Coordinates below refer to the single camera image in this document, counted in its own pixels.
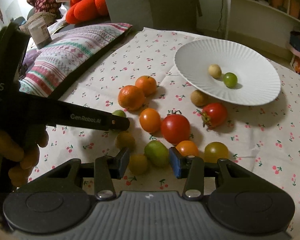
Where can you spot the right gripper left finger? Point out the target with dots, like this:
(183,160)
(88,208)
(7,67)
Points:
(107,168)

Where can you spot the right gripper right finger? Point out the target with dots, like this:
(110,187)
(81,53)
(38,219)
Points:
(191,168)

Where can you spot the orange cherry tomato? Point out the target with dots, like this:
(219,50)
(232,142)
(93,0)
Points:
(187,147)
(150,120)

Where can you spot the olive green tomato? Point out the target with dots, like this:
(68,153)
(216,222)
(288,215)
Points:
(214,151)

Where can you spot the yellowish longan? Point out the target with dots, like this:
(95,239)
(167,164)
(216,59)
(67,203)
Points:
(138,164)

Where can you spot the brown longan front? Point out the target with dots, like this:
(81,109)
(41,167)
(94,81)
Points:
(125,139)

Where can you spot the brown longan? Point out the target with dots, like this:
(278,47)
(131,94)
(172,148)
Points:
(198,98)
(125,139)

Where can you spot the green oval fruit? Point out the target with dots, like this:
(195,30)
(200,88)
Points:
(157,153)

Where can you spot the large red tomato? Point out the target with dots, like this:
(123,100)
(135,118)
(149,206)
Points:
(175,128)

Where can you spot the light green fruit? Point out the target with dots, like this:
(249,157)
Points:
(120,113)

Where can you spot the red tomato with stem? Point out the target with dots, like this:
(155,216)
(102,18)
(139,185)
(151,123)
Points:
(214,114)

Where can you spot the large orange mandarin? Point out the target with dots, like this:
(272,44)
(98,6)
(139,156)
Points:
(131,98)

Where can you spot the small orange mandarin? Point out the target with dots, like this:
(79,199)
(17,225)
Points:
(147,84)

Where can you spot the small green tomato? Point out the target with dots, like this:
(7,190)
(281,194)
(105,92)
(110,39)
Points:
(230,80)

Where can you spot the pale beige longan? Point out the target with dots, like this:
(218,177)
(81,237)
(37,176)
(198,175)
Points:
(215,71)

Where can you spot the person's left hand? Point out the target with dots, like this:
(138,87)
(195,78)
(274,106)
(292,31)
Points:
(27,159)

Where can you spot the striped patterned cushion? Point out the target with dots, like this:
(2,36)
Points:
(70,54)

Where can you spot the grey white box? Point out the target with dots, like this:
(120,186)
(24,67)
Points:
(39,33)

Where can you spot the cherry print tablecloth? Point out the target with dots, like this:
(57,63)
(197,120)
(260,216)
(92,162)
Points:
(262,139)

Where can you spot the white fluted plate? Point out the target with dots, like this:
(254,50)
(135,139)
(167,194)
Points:
(258,82)

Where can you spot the red plush flower pillow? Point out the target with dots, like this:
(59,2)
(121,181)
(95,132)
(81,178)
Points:
(86,10)

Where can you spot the white storage box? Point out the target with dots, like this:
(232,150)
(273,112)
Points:
(295,64)

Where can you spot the dark blue storage bin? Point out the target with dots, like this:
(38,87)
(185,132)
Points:
(295,40)

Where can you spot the grey sofa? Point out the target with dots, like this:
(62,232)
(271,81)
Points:
(180,15)

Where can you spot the white bookshelf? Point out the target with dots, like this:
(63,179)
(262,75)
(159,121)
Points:
(265,25)

